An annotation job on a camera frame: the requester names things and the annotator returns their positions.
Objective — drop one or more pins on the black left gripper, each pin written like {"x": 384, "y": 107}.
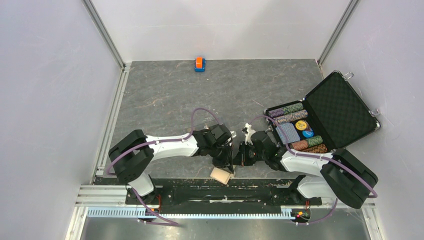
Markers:
{"x": 226, "y": 163}

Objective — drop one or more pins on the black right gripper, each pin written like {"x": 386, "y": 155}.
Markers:
{"x": 240, "y": 158}

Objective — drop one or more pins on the beige leather card holder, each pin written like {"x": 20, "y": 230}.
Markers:
{"x": 220, "y": 175}

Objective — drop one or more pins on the clear acrylic card box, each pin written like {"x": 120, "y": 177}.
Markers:
{"x": 205, "y": 124}

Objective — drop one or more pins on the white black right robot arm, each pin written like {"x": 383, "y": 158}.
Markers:
{"x": 339, "y": 175}

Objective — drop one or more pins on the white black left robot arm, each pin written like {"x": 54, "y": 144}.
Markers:
{"x": 131, "y": 156}

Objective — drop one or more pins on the blue patterned playing card deck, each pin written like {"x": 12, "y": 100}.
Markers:
{"x": 287, "y": 133}

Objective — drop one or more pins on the yellow dealer button chip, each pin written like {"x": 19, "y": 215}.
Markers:
{"x": 301, "y": 125}

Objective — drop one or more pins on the blue round chip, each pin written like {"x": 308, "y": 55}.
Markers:
{"x": 308, "y": 133}

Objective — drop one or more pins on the purple poker chip stack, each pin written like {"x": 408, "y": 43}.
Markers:
{"x": 291, "y": 117}

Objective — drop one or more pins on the green blue poker chip stack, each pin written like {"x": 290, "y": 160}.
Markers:
{"x": 286, "y": 110}

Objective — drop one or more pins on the brown poker chip stack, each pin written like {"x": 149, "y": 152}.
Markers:
{"x": 313, "y": 144}

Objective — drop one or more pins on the orange and blue toy car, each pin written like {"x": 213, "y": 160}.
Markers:
{"x": 199, "y": 64}

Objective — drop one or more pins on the black poker chip case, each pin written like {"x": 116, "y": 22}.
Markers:
{"x": 334, "y": 111}

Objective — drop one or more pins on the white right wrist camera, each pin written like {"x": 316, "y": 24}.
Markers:
{"x": 248, "y": 132}

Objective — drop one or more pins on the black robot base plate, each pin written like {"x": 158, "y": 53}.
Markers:
{"x": 238, "y": 196}

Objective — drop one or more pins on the aluminium frame post left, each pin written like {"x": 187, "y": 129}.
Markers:
{"x": 93, "y": 13}

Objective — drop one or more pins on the aluminium frame post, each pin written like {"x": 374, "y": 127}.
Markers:
{"x": 344, "y": 19}
{"x": 93, "y": 13}

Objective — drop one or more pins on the white slotted cable duct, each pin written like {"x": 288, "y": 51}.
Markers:
{"x": 142, "y": 213}

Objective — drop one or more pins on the aluminium frame post right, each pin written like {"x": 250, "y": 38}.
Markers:
{"x": 344, "y": 19}

